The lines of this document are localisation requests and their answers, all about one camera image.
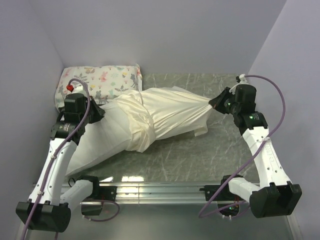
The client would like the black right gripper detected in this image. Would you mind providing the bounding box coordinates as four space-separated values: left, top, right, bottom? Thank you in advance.
210 87 241 116

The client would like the white pillow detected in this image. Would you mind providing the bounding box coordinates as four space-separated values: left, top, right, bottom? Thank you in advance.
66 101 133 177

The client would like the cream satin pillowcase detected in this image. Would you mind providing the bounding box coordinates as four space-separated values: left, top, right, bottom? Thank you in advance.
115 86 213 153

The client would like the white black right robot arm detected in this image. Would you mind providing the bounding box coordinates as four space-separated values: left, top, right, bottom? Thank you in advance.
209 84 302 218

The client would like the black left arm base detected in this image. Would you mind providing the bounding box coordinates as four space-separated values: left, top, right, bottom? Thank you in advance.
80 185 117 217

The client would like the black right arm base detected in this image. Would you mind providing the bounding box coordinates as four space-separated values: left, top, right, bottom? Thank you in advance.
199 174 245 218

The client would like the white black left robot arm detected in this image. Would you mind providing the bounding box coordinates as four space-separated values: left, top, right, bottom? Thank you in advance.
15 93 105 233

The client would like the animal print patterned pillow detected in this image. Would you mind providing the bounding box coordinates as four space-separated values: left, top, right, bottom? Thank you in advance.
54 64 143 109

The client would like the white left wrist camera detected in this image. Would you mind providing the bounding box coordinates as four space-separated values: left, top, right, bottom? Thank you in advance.
66 84 87 96

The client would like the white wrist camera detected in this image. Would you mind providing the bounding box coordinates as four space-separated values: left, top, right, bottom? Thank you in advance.
229 74 249 94
66 84 87 96

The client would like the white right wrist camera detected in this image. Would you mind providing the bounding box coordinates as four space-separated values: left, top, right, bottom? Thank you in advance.
229 74 249 94

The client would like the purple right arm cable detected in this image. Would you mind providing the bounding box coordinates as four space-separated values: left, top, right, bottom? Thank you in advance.
198 74 286 219

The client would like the aluminium right side rail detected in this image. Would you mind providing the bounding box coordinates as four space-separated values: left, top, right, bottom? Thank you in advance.
238 74 293 201

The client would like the aluminium front mounting rail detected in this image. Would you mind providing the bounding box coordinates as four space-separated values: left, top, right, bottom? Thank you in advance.
100 181 220 205

